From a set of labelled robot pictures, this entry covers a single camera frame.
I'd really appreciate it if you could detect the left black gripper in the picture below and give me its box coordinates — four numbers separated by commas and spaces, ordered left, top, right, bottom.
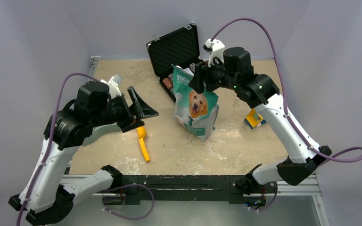
91, 86, 158, 131

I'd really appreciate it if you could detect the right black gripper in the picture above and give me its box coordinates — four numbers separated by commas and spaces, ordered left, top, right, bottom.
189, 55, 239, 94

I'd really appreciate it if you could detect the yellow plastic scoop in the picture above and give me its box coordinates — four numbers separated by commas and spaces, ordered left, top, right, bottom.
137, 127, 150, 162

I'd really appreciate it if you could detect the green dog food bag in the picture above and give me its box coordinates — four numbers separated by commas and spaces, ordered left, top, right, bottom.
173, 65, 219, 141

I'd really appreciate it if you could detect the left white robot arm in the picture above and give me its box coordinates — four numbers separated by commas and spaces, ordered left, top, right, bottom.
9, 81, 158, 226

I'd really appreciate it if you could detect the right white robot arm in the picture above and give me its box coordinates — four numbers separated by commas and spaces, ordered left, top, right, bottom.
189, 47, 332, 194

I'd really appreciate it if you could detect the black poker chip case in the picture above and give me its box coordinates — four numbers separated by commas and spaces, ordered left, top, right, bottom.
146, 23, 203, 102

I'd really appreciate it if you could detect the toy brick block stack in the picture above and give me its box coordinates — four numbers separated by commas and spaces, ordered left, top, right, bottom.
243, 109, 267, 129

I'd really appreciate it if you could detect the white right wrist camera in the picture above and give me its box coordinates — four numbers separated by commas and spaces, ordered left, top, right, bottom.
203, 39, 225, 67

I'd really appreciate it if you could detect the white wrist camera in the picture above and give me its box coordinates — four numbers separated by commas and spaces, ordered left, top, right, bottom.
203, 39, 225, 67
100, 74, 123, 98

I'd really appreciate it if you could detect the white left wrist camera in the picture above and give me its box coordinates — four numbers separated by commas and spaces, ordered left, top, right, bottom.
100, 74, 123, 98

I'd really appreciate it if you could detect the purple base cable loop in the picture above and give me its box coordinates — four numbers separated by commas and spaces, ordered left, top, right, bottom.
102, 183, 155, 221

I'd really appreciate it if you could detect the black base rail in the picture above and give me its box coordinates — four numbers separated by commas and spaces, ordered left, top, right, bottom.
92, 174, 278, 207

